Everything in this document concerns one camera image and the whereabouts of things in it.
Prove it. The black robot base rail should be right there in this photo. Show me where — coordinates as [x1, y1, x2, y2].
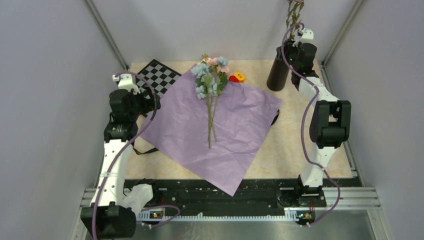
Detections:
[122, 178, 362, 218]

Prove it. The black and white checkerboard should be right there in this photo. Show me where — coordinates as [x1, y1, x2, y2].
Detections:
[138, 59, 181, 98]

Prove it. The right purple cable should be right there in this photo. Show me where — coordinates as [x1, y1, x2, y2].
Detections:
[280, 22, 342, 228]

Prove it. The black ribbon with gold lettering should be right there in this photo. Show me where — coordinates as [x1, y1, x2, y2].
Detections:
[133, 110, 280, 156]

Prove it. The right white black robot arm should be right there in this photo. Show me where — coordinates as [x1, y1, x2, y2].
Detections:
[281, 40, 352, 206]

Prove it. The dark brown tall vase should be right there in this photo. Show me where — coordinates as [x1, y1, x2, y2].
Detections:
[266, 55, 289, 92]

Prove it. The white slotted cable duct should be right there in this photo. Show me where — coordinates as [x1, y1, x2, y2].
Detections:
[136, 210, 315, 223]

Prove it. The purple cable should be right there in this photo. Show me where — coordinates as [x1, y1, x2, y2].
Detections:
[280, 22, 342, 228]
[91, 71, 181, 240]

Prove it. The pink and purple wrapping paper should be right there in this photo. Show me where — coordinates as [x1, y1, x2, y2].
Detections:
[140, 71, 282, 196]

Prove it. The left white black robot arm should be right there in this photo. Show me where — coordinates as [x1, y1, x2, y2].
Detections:
[80, 89, 161, 240]

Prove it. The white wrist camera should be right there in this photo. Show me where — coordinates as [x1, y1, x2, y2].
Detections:
[112, 73, 141, 95]
[292, 27, 314, 47]

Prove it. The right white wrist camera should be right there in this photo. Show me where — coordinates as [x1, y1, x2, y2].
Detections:
[292, 27, 314, 47]

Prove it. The red toy block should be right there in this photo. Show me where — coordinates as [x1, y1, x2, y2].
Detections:
[228, 75, 239, 83]

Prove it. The blue hydrangea flower stem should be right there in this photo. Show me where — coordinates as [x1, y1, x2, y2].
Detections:
[190, 63, 215, 149]

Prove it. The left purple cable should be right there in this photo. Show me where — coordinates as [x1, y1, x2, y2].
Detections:
[91, 71, 181, 240]

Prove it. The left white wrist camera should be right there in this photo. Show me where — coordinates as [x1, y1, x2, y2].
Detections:
[112, 73, 141, 95]

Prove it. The cream rose flower stem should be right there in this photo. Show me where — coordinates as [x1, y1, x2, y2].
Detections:
[199, 53, 213, 67]

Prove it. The pink rose flower stem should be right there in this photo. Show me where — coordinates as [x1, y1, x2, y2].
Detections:
[209, 56, 229, 142]

